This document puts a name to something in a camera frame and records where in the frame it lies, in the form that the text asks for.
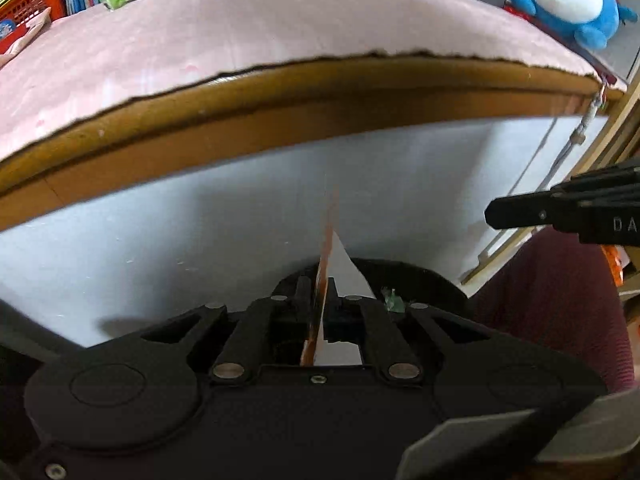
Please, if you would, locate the orange package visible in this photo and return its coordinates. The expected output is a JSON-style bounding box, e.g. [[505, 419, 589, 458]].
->
[[300, 184, 373, 367]]

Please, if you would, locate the black trash bin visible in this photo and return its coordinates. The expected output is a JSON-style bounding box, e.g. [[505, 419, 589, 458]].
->
[[270, 258, 471, 341]]

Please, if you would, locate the red pink cloth pouch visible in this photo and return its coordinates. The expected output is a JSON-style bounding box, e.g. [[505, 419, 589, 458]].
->
[[0, 8, 51, 68]]

